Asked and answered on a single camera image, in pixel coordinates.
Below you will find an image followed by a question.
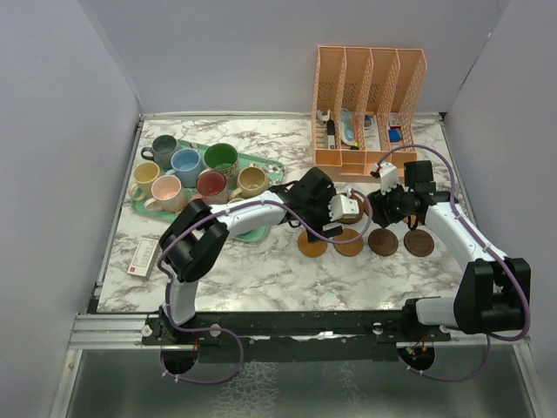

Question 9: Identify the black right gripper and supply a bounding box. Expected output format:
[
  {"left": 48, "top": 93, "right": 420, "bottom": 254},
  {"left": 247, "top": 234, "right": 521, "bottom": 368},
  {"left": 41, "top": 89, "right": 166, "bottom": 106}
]
[{"left": 370, "top": 179, "right": 414, "bottom": 227}]

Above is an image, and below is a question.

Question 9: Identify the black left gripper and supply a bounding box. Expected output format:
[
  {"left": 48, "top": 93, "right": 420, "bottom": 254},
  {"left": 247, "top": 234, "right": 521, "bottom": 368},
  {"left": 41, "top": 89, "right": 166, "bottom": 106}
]
[{"left": 302, "top": 189, "right": 343, "bottom": 243}]

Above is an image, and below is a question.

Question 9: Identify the dark walnut coaster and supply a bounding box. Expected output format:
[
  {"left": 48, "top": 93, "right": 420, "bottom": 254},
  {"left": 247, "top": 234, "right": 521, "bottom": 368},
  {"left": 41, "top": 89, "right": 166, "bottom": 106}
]
[
  {"left": 368, "top": 228, "right": 399, "bottom": 256},
  {"left": 403, "top": 229, "right": 435, "bottom": 257}
]

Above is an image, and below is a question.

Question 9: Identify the grooved brown wooden coaster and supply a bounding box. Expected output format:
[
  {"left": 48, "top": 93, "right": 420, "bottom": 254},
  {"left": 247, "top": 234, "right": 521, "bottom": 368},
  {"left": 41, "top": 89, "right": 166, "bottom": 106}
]
[{"left": 338, "top": 195, "right": 366, "bottom": 225}]

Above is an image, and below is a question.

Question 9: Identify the light orange wooden coaster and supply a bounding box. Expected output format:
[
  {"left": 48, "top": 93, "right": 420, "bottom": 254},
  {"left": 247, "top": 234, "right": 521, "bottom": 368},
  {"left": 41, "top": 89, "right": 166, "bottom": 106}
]
[{"left": 297, "top": 230, "right": 328, "bottom": 258}]

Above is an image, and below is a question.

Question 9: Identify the green floral mug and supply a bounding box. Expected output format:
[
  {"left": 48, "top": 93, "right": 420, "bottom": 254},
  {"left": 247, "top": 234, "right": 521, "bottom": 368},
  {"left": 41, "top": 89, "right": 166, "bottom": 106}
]
[{"left": 204, "top": 143, "right": 239, "bottom": 182}]

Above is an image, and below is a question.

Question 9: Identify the pink red mug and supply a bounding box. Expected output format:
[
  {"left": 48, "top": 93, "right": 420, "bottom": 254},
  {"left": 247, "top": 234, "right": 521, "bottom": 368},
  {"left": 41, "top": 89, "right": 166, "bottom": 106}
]
[{"left": 190, "top": 170, "right": 229, "bottom": 206}]

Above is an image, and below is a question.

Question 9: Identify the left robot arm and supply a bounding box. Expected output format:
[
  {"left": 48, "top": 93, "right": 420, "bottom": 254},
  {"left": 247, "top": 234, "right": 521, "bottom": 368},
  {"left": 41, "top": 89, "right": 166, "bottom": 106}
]
[{"left": 158, "top": 167, "right": 337, "bottom": 344}]

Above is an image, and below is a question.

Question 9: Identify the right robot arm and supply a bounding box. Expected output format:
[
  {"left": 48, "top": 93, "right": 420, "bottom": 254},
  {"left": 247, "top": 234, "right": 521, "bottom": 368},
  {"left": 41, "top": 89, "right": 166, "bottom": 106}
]
[{"left": 368, "top": 161, "right": 531, "bottom": 340}]

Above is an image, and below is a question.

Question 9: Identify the beige ceramic mug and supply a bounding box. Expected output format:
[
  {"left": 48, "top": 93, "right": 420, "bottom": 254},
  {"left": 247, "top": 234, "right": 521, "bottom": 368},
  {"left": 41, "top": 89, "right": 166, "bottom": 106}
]
[{"left": 229, "top": 166, "right": 270, "bottom": 201}]

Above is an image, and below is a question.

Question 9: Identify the green floral tray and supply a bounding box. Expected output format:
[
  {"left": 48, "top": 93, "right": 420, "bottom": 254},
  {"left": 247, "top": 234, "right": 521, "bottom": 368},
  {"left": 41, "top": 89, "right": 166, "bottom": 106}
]
[{"left": 131, "top": 139, "right": 286, "bottom": 243}]

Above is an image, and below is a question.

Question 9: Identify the peach plastic desk organizer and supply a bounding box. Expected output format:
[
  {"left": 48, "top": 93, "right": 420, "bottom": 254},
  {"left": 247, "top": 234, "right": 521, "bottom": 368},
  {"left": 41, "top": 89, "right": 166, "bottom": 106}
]
[{"left": 312, "top": 46, "right": 427, "bottom": 183}]

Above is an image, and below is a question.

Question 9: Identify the light blue mug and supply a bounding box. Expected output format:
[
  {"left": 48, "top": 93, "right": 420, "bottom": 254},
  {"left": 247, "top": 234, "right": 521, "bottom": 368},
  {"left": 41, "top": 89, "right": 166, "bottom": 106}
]
[{"left": 165, "top": 149, "right": 205, "bottom": 188}]

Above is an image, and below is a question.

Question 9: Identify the pale pink mug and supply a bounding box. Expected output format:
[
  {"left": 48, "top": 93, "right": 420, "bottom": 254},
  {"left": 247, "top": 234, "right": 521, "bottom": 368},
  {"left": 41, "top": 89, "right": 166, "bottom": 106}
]
[{"left": 144, "top": 175, "right": 187, "bottom": 212}]

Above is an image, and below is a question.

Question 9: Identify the dark grey mug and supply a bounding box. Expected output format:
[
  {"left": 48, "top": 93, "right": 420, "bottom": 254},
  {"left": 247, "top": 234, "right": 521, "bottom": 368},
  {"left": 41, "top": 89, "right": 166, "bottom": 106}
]
[{"left": 140, "top": 135, "right": 181, "bottom": 170}]

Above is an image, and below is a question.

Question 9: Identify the pale yellow mug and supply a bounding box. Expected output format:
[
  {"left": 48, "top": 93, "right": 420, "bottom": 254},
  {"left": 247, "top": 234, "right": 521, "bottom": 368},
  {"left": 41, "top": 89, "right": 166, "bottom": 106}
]
[{"left": 128, "top": 161, "right": 160, "bottom": 201}]

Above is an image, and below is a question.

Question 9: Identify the white red staples box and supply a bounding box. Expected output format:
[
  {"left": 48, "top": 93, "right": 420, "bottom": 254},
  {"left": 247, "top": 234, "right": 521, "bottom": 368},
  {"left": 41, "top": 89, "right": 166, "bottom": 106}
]
[{"left": 127, "top": 238, "right": 158, "bottom": 279}]

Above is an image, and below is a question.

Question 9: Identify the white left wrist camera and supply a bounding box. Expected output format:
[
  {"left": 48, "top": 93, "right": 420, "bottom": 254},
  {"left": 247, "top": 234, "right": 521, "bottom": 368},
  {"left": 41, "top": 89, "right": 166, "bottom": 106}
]
[{"left": 329, "top": 194, "right": 359, "bottom": 222}]

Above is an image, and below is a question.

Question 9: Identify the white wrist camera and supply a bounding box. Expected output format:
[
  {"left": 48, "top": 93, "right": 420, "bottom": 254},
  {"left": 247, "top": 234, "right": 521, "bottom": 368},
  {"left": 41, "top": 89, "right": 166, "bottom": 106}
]
[
  {"left": 329, "top": 194, "right": 359, "bottom": 222},
  {"left": 371, "top": 161, "right": 400, "bottom": 195}
]

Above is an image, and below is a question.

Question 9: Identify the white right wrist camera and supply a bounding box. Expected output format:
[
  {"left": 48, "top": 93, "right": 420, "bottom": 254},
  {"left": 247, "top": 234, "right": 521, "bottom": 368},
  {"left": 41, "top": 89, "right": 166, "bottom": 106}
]
[{"left": 371, "top": 161, "right": 400, "bottom": 195}]

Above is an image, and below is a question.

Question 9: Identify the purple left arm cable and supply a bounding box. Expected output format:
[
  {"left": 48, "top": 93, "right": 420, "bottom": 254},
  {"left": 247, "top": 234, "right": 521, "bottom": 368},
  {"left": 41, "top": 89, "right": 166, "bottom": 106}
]
[{"left": 156, "top": 188, "right": 374, "bottom": 385}]

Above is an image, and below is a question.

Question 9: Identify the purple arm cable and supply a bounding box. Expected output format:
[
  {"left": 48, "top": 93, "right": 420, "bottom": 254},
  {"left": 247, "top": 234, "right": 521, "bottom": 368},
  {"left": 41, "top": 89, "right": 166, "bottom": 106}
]
[
  {"left": 369, "top": 145, "right": 533, "bottom": 382},
  {"left": 156, "top": 188, "right": 374, "bottom": 385}
]

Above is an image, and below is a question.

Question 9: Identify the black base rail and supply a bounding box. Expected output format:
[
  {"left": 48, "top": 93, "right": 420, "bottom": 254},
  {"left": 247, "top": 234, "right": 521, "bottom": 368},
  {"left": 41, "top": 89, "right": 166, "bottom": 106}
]
[{"left": 142, "top": 309, "right": 450, "bottom": 362}]

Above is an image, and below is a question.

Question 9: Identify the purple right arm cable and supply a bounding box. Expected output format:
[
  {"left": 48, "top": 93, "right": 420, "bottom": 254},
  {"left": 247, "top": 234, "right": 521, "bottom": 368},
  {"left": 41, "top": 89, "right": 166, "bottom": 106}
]
[{"left": 369, "top": 145, "right": 533, "bottom": 382}]

